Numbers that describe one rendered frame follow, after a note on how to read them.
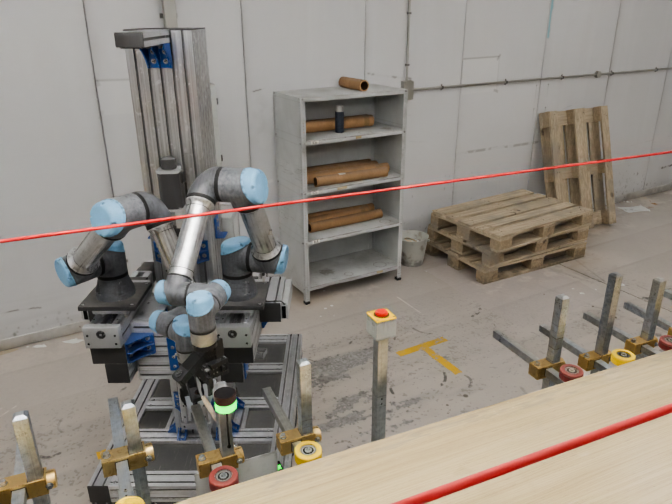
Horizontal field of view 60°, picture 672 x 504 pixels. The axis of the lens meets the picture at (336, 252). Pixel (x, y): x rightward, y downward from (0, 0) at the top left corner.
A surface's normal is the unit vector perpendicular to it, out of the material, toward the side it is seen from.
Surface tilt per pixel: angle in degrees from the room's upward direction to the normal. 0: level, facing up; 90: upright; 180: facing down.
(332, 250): 90
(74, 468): 0
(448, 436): 0
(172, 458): 0
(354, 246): 90
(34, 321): 90
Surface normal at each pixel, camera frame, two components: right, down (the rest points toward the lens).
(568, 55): 0.50, 0.33
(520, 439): 0.00, -0.92
